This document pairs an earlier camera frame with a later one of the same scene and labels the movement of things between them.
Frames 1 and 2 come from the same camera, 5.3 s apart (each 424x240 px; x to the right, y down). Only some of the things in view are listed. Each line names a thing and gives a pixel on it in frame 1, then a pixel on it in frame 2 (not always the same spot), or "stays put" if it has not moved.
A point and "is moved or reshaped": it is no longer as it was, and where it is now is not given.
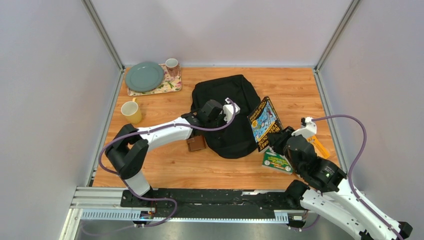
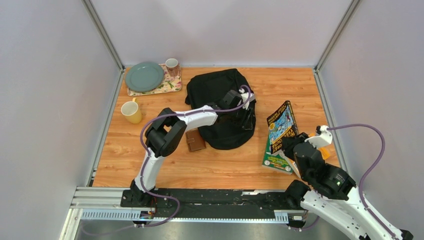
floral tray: (169, 84) stays put
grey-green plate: (144, 76) stays put
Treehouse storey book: (264, 120) → (282, 124)
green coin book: (278, 162) stays put
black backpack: (235, 138) is moved or reshaped
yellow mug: (131, 111) stays put
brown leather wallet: (196, 143) stays put
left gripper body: (219, 122) → (244, 113)
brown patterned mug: (173, 66) stays put
